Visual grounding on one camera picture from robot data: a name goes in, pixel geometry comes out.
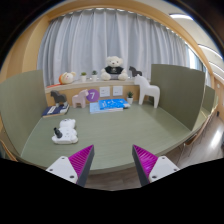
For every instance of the small black horse figurine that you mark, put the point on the small black horse figurine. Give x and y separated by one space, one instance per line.
134 71

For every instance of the ceiling lights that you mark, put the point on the ceiling lights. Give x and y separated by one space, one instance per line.
181 16

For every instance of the white bear-shaped power strip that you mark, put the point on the white bear-shaped power strip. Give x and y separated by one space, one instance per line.
69 133

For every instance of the green partition panel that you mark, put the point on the green partition panel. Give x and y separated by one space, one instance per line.
208 98
176 93
20 106

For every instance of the light wooden ledge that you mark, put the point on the light wooden ledge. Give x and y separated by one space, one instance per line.
128 87

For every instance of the bright blue book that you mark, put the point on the bright blue book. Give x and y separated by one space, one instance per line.
112 104

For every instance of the light grey curtain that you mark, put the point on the light grey curtain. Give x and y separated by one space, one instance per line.
100 40

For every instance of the white teddy bear black shirt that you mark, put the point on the white teddy bear black shirt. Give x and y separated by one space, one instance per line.
114 68

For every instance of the light blue book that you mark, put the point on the light blue book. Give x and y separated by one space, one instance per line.
94 108

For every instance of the orange and cream plush toy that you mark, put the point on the orange and cream plush toy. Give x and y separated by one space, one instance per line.
68 78

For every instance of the grey horse figurine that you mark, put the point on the grey horse figurine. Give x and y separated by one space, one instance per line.
59 98

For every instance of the dark blue book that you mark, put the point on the dark blue book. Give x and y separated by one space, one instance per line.
55 110

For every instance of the round purple number sign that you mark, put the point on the round purple number sign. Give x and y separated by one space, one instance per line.
93 95

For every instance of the white wall socket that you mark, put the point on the white wall socket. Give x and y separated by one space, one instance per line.
104 91
117 91

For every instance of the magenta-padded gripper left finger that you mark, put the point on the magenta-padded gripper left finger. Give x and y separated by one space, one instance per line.
78 160

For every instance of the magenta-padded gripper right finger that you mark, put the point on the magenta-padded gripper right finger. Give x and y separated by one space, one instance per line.
146 160

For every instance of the large white horse figurine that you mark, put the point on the large white horse figurine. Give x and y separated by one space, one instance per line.
148 90

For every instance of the small potted plant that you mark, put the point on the small potted plant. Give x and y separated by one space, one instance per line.
83 77
130 99
94 76

